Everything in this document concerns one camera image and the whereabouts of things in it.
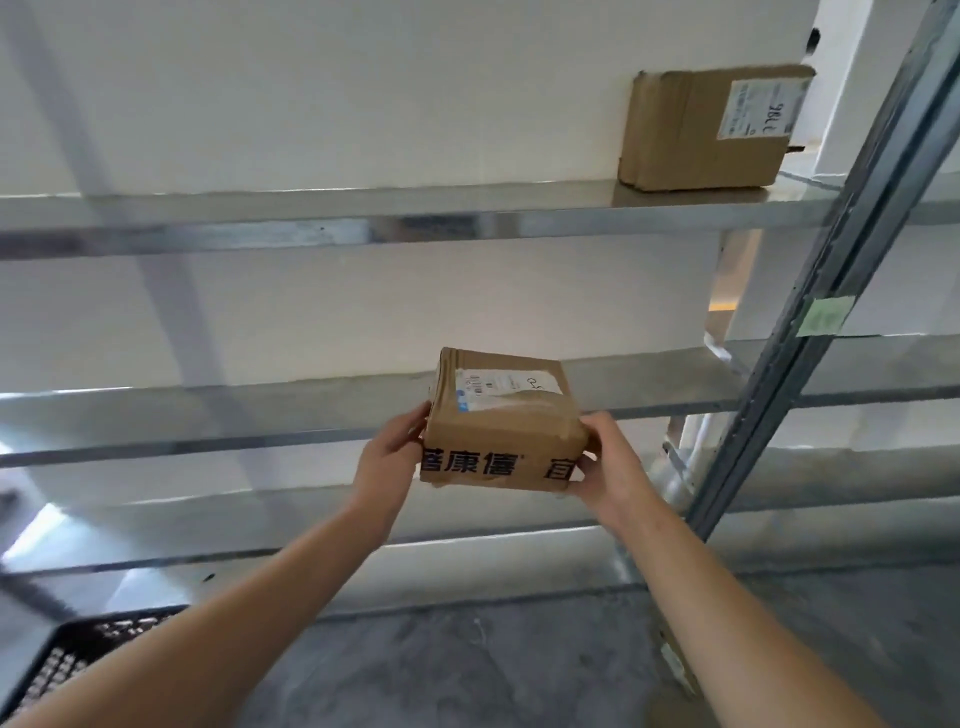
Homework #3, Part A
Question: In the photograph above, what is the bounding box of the cardboard parcel marked 786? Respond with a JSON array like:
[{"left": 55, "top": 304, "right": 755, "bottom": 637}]
[{"left": 617, "top": 63, "right": 817, "bottom": 193}]

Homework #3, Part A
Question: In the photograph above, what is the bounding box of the grey metal shelf rack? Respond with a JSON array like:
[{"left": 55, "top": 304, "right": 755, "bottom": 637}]
[{"left": 0, "top": 0, "right": 960, "bottom": 680}]

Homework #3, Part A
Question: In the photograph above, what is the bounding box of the person's left forearm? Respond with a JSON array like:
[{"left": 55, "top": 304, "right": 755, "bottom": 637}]
[{"left": 0, "top": 502, "right": 399, "bottom": 728}]

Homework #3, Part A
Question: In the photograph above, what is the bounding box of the black plastic basket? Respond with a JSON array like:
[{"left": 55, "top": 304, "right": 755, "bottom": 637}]
[{"left": 0, "top": 603, "right": 193, "bottom": 721}]

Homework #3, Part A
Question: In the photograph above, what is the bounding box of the large parcel torn label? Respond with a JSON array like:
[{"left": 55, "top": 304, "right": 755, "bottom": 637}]
[{"left": 417, "top": 346, "right": 590, "bottom": 496}]

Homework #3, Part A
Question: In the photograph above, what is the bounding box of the pale green paper label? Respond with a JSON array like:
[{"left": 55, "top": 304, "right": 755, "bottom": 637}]
[{"left": 794, "top": 294, "right": 858, "bottom": 339}]

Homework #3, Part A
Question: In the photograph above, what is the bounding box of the person's right forearm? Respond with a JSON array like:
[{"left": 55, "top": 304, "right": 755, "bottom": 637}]
[{"left": 614, "top": 494, "right": 894, "bottom": 728}]

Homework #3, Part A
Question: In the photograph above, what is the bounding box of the person's left hand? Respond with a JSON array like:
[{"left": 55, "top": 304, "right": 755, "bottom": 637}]
[{"left": 344, "top": 401, "right": 435, "bottom": 553}]

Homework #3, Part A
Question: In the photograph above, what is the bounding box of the person's right hand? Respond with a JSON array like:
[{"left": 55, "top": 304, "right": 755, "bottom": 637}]
[{"left": 573, "top": 410, "right": 669, "bottom": 538}]

